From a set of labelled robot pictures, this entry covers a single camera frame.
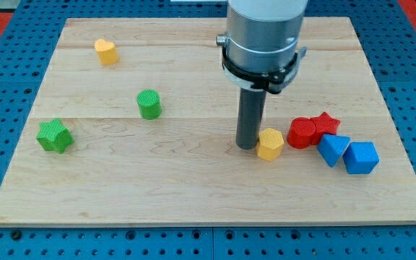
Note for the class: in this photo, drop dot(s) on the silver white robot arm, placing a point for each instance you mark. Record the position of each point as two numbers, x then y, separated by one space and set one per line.
261 35

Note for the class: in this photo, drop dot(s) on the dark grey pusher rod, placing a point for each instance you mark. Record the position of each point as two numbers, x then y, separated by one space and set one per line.
250 111

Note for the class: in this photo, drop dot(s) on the yellow hexagon block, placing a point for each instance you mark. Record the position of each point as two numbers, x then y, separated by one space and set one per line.
270 144

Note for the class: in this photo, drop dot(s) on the green cylinder block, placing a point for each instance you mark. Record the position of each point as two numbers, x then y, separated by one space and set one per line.
149 104

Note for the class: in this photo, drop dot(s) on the wooden board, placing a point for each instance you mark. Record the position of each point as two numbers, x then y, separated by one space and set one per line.
184 168

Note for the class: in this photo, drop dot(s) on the red cylinder block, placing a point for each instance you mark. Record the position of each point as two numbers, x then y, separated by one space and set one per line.
301 133

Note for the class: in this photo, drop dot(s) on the red star block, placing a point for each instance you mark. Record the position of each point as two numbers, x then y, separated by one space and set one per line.
324 124

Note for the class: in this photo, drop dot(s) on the blue triangle block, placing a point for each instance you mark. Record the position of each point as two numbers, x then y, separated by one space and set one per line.
332 147

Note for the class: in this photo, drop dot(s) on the yellow heart block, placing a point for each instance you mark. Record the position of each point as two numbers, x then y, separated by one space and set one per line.
106 52

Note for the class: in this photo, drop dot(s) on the green star block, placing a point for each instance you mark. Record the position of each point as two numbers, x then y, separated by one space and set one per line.
54 136

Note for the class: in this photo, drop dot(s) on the blue cube block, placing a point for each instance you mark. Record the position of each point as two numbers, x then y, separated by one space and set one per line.
360 158

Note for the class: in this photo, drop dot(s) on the black clamp ring bracket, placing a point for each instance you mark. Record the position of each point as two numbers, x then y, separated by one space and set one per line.
271 82

